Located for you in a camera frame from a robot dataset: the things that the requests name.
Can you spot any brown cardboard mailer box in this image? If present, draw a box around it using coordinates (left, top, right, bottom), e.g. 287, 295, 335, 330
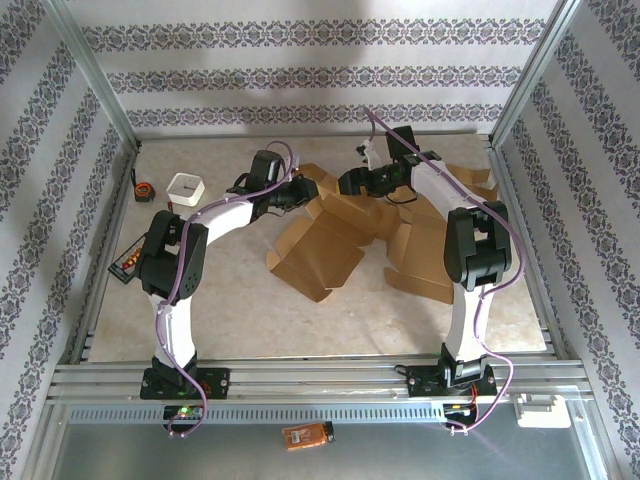
382, 162, 501, 305
264, 162, 375, 305

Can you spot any white square desk clock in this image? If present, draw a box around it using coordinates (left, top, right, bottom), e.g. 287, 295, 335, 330
165, 172, 206, 208

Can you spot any orange black tape measure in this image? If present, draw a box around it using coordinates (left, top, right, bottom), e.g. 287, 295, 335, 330
131, 168, 157, 203

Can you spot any black board with orange connectors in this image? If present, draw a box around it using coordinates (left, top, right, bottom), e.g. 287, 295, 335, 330
108, 234, 149, 285

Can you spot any orange foil packet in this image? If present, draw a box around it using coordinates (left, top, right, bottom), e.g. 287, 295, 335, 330
282, 421, 335, 453

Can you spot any circuit board with green light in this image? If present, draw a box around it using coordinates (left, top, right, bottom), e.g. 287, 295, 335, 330
163, 404, 205, 421

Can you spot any grey metal sheet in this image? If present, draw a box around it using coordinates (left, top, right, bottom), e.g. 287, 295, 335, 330
49, 422, 609, 480

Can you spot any aluminium back rail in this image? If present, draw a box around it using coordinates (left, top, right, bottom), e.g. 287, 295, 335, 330
137, 130, 494, 141

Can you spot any aluminium side rail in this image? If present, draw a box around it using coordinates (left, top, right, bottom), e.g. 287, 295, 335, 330
67, 147, 144, 364
483, 137, 584, 361

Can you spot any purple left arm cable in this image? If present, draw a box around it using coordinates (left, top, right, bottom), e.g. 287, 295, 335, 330
158, 139, 301, 440

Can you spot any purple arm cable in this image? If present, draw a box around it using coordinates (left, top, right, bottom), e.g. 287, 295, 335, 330
158, 139, 301, 440
364, 107, 526, 435

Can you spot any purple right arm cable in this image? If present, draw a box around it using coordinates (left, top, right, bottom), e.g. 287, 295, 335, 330
364, 107, 526, 435

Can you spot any aluminium frame post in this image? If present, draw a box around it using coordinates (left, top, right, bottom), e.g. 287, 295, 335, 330
45, 0, 144, 150
487, 0, 589, 149

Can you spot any aluminium mounting rail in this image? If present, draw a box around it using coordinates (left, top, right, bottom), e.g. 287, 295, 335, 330
47, 352, 594, 404

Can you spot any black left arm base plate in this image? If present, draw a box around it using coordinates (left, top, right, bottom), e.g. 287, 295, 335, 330
139, 367, 232, 401

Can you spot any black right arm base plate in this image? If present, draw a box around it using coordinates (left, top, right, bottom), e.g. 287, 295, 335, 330
405, 364, 498, 400

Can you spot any grey slotted cable duct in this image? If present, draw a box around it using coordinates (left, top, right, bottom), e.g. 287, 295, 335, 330
67, 403, 446, 426

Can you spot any small board with coloured wires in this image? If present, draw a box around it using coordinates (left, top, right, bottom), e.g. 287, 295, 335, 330
442, 399, 480, 419

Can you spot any white plastic bracket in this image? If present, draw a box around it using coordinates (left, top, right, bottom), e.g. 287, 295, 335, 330
514, 392, 572, 430

